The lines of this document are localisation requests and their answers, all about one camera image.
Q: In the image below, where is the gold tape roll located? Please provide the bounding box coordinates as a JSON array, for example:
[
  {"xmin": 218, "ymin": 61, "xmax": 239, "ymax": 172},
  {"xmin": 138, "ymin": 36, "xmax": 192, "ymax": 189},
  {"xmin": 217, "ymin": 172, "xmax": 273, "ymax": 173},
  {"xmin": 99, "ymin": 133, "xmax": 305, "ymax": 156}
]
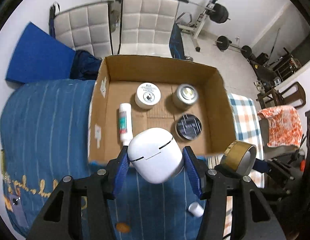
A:
[{"xmin": 219, "ymin": 141, "xmax": 257, "ymax": 175}]

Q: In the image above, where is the white quilted chair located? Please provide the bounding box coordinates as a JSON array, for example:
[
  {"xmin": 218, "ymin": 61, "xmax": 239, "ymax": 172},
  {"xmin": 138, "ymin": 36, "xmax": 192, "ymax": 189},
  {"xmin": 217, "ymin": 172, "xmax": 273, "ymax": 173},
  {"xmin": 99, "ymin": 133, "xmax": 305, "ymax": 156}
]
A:
[
  {"xmin": 49, "ymin": 1, "xmax": 113, "ymax": 58},
  {"xmin": 118, "ymin": 0, "xmax": 180, "ymax": 58}
]

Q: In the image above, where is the black exercise machine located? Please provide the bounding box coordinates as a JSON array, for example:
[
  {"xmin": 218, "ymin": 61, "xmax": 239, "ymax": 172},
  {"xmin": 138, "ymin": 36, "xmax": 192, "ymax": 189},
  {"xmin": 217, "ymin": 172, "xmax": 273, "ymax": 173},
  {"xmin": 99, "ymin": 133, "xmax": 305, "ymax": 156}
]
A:
[{"xmin": 247, "ymin": 27, "xmax": 299, "ymax": 82}]

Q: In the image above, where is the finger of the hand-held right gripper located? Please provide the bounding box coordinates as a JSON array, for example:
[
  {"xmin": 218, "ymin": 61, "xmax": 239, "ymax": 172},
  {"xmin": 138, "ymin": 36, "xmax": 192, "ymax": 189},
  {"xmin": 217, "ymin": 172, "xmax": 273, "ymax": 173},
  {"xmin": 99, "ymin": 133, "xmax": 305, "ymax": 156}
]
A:
[
  {"xmin": 214, "ymin": 164, "xmax": 293, "ymax": 198},
  {"xmin": 254, "ymin": 159, "xmax": 295, "ymax": 180}
]

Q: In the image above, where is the dark blue cloth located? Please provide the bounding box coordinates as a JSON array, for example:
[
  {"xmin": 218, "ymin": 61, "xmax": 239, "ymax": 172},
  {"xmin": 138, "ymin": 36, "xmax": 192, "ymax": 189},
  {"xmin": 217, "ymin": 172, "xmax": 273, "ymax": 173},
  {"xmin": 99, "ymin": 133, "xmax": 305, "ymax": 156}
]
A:
[{"xmin": 70, "ymin": 50, "xmax": 103, "ymax": 80}]

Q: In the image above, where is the grey chair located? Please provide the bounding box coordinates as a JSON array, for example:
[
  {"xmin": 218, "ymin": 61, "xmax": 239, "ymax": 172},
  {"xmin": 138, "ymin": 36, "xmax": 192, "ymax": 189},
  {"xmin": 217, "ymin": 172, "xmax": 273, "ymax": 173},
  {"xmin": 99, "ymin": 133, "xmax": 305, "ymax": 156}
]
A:
[{"xmin": 257, "ymin": 117, "xmax": 303, "ymax": 161}]

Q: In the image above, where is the barbell with black plates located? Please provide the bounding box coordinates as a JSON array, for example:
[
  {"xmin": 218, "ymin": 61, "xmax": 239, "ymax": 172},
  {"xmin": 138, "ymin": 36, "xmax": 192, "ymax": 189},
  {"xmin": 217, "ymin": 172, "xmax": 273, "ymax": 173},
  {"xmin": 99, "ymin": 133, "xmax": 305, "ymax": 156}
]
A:
[{"xmin": 105, "ymin": 0, "xmax": 231, "ymax": 25}]

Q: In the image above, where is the blue foam mat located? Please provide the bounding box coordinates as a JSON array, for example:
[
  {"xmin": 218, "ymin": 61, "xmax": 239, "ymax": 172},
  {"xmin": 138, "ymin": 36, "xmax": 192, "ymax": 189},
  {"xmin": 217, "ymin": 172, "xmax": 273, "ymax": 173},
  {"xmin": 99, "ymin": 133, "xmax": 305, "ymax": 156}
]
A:
[{"xmin": 5, "ymin": 21, "xmax": 77, "ymax": 83}]

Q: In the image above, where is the white tube with label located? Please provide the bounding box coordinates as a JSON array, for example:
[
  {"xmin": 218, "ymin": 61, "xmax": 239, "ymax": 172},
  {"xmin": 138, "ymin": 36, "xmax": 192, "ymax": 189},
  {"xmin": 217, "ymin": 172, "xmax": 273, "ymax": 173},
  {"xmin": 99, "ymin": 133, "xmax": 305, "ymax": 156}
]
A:
[{"xmin": 119, "ymin": 103, "xmax": 134, "ymax": 147}]

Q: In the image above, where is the black strap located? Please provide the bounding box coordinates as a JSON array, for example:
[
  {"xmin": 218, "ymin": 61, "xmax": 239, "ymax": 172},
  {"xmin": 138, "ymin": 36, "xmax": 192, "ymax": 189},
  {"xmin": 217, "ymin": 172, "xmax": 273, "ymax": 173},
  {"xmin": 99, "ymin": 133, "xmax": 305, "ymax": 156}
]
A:
[{"xmin": 49, "ymin": 2, "xmax": 61, "ymax": 38}]

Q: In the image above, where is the white earbuds case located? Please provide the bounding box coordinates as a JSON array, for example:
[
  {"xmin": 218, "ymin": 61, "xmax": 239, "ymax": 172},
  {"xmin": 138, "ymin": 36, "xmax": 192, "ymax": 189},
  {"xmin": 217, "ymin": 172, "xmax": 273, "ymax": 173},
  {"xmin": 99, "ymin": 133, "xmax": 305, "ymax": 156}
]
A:
[{"xmin": 127, "ymin": 127, "xmax": 185, "ymax": 184}]

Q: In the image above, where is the white barbell rack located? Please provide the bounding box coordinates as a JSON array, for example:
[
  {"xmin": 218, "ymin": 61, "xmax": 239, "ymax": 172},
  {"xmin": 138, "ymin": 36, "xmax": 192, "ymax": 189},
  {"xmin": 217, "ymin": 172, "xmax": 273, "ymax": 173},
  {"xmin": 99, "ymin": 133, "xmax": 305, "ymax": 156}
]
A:
[{"xmin": 137, "ymin": 0, "xmax": 222, "ymax": 53}]

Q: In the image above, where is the black round tin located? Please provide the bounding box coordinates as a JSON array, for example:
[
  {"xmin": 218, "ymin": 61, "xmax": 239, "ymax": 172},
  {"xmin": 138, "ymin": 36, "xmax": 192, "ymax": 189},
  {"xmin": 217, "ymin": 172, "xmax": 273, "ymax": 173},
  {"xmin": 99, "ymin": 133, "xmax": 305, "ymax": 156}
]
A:
[{"xmin": 174, "ymin": 114, "xmax": 203, "ymax": 142}]

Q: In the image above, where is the small white cap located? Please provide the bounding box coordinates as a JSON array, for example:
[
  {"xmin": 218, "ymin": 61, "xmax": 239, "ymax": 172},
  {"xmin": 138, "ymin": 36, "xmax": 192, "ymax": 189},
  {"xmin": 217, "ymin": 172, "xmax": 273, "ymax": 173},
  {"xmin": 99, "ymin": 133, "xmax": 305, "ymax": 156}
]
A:
[{"xmin": 188, "ymin": 202, "xmax": 205, "ymax": 217}]

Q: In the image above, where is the short barbell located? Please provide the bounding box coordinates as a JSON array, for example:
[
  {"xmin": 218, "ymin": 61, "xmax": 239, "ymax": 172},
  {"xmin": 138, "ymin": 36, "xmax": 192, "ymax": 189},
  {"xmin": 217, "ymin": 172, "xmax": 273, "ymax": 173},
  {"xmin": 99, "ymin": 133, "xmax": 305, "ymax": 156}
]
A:
[{"xmin": 215, "ymin": 35, "xmax": 253, "ymax": 58}]

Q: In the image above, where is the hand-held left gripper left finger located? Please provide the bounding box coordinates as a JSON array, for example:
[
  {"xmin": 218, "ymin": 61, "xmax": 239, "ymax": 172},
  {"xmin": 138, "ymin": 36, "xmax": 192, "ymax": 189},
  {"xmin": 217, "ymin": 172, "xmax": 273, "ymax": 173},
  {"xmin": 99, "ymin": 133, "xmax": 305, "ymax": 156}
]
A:
[{"xmin": 27, "ymin": 145, "xmax": 130, "ymax": 240}]

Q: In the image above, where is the plaid blanket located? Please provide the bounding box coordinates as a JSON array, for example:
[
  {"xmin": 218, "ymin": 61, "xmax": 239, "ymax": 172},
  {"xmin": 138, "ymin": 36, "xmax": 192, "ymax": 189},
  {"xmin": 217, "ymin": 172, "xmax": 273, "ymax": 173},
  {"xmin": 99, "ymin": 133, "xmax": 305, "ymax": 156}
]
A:
[{"xmin": 207, "ymin": 93, "xmax": 265, "ymax": 240}]

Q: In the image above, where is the blue striped blanket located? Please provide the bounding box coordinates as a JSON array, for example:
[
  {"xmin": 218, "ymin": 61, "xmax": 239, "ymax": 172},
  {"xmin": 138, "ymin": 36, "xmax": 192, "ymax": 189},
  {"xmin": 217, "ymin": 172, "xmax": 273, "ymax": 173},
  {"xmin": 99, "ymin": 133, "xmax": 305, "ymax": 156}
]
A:
[{"xmin": 0, "ymin": 79, "xmax": 208, "ymax": 240}]

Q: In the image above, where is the white round jar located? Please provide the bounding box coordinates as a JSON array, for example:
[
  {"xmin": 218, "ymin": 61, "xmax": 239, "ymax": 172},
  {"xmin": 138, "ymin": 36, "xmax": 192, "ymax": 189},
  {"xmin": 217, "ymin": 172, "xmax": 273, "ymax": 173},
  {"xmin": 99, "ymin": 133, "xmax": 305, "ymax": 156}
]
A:
[{"xmin": 134, "ymin": 82, "xmax": 161, "ymax": 110}]

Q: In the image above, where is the dark wooden chair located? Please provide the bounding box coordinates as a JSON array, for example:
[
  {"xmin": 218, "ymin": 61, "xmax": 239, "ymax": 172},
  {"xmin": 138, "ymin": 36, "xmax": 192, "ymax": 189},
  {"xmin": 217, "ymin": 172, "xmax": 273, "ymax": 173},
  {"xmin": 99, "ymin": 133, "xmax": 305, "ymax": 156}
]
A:
[{"xmin": 256, "ymin": 81, "xmax": 307, "ymax": 110}]

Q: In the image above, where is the silver metal tin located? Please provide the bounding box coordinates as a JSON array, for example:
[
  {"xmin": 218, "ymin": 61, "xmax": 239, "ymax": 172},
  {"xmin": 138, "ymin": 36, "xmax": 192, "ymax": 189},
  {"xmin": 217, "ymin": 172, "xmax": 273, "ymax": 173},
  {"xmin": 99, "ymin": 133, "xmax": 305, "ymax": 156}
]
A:
[{"xmin": 172, "ymin": 83, "xmax": 198, "ymax": 110}]

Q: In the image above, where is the cardboard box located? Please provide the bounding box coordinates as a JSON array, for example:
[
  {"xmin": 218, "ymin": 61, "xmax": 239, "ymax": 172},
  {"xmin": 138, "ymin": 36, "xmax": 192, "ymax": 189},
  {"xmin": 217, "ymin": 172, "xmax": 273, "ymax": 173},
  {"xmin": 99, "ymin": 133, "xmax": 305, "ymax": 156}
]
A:
[{"xmin": 87, "ymin": 54, "xmax": 237, "ymax": 164}]

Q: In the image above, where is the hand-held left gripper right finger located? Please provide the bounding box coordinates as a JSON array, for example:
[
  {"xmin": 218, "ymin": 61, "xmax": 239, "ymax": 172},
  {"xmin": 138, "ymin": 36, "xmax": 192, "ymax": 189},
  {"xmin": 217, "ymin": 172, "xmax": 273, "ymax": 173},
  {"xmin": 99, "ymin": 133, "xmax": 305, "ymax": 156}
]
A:
[{"xmin": 182, "ymin": 146, "xmax": 287, "ymax": 240}]

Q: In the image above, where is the orange patterned towel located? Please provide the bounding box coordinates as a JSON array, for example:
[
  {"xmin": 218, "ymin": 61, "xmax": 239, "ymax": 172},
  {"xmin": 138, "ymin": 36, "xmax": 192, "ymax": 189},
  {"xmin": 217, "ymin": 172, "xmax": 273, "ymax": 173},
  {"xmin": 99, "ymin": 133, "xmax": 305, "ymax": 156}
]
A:
[{"xmin": 257, "ymin": 105, "xmax": 303, "ymax": 148}]

